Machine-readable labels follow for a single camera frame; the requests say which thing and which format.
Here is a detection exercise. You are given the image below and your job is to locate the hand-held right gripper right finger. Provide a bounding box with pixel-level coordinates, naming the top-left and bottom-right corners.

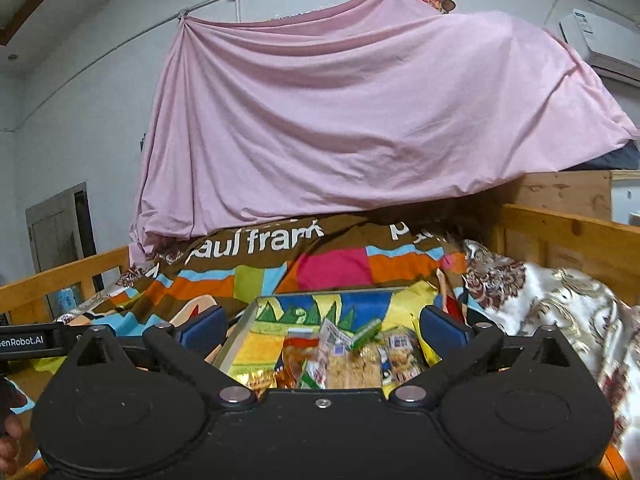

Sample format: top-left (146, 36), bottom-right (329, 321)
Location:
top-left (384, 305), bottom-right (573, 411)

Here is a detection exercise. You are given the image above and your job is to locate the gold yellow candy packet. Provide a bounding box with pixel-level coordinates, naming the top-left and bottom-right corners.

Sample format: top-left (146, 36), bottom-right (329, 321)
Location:
top-left (235, 367), bottom-right (274, 394)

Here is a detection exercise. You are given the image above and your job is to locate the pink bed sheet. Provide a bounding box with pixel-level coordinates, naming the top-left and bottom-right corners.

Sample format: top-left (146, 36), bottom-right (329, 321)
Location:
top-left (129, 0), bottom-right (640, 261)

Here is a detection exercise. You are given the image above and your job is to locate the clear biscuit packet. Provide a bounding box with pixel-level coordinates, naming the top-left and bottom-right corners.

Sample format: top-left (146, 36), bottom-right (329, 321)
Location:
top-left (382, 327), bottom-right (427, 387)

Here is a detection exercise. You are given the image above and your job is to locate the grey door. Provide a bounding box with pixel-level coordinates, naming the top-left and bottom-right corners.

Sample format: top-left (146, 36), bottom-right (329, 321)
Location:
top-left (26, 182), bottom-right (98, 306)

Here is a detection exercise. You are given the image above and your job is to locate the dark cloth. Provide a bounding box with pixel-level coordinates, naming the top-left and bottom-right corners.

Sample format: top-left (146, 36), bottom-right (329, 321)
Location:
top-left (590, 141), bottom-right (640, 171)

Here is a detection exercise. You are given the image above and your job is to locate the wooden bed frame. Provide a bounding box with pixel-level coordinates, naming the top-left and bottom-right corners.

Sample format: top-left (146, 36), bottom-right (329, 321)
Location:
top-left (0, 202), bottom-right (640, 480)

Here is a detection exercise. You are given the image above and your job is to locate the wooden crate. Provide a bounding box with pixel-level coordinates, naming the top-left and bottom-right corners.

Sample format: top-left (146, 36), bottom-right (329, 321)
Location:
top-left (500, 170), bottom-right (640, 224)

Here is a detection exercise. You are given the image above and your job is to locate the person's left hand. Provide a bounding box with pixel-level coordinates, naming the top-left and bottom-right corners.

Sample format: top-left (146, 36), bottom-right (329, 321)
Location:
top-left (0, 375), bottom-right (26, 468)

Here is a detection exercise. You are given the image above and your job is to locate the dinosaur print metal tray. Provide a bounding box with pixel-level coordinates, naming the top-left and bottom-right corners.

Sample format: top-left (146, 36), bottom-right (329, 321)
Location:
top-left (212, 287), bottom-right (442, 392)

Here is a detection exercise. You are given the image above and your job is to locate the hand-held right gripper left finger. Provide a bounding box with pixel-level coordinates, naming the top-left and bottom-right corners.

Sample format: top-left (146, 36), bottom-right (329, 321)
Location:
top-left (75, 305), bottom-right (257, 411)

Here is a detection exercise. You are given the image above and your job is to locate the floral satin blanket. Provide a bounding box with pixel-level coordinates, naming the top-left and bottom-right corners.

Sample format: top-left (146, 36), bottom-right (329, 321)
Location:
top-left (55, 239), bottom-right (640, 456)

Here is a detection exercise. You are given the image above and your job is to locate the white air conditioner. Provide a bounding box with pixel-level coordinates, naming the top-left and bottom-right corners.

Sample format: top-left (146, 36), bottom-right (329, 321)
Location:
top-left (557, 7), bottom-right (640, 81)

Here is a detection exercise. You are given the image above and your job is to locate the beige cracker packet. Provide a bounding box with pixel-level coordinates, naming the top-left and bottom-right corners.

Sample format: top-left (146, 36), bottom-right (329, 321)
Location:
top-left (297, 320), bottom-right (352, 390)

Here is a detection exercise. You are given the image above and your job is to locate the clear meat floss cake packet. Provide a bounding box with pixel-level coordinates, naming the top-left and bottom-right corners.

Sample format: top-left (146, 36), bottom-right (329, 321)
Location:
top-left (325, 342), bottom-right (384, 390)

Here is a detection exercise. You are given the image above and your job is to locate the colourful printed blanket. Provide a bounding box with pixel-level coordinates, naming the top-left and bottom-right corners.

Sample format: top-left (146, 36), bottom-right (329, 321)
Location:
top-left (0, 212), bottom-right (481, 478)

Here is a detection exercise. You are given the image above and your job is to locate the green stick packet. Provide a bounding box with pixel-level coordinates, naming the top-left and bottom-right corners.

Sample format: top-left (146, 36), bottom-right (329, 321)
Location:
top-left (350, 317), bottom-right (384, 352)

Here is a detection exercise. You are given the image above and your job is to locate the orange snack packet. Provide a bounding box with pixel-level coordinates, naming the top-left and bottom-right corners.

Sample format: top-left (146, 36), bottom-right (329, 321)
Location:
top-left (275, 335), bottom-right (321, 389)

